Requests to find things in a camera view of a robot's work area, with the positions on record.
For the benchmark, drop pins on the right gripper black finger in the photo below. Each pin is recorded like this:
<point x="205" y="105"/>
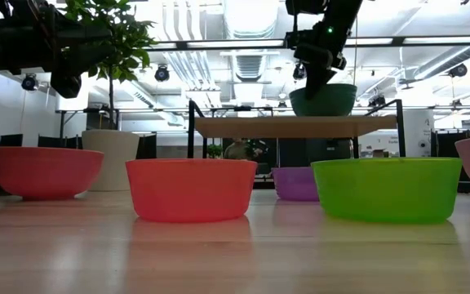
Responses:
<point x="316" y="81"/>

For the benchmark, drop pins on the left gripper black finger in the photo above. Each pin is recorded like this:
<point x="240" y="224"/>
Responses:
<point x="88" y="55"/>
<point x="92" y="34"/>

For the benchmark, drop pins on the dark green bowl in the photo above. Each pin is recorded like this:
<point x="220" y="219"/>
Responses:
<point x="341" y="102"/>

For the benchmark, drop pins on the red bowl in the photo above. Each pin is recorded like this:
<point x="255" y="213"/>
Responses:
<point x="43" y="171"/>

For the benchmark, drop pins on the lime green bowl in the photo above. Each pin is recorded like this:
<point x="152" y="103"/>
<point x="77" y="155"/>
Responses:
<point x="386" y="190"/>

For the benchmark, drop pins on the orange bowl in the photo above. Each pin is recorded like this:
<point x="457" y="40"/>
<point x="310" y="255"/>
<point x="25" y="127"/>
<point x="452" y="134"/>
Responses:
<point x="190" y="190"/>

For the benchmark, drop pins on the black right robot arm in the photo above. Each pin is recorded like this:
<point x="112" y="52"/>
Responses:
<point x="341" y="12"/>

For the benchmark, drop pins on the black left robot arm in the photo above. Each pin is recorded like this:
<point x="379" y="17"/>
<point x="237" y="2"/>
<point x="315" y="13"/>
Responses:
<point x="6" y="45"/>

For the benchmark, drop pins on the wooden shelf with black legs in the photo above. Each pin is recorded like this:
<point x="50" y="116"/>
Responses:
<point x="292" y="126"/>

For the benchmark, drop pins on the black ceiling spotlight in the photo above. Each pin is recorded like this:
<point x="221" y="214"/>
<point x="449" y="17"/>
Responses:
<point x="162" y="73"/>
<point x="298" y="71"/>
<point x="29" y="82"/>
<point x="458" y="70"/>

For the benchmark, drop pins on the green leafy potted plant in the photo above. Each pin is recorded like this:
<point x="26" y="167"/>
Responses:
<point x="125" y="36"/>

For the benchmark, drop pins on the purple bowl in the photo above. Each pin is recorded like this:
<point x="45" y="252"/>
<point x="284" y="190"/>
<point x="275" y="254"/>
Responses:
<point x="296" y="183"/>

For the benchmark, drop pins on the white plant pot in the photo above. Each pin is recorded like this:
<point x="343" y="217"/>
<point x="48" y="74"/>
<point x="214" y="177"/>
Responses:
<point x="110" y="159"/>

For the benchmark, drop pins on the black overhead beam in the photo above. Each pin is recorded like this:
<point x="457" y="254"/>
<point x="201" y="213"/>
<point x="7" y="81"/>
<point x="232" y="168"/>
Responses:
<point x="422" y="41"/>

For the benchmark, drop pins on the white pillar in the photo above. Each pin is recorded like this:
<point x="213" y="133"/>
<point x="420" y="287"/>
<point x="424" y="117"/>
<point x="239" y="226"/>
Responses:
<point x="419" y="134"/>

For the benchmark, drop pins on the silver ceiling ventilation duct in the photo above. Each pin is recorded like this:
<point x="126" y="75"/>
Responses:
<point x="251" y="24"/>

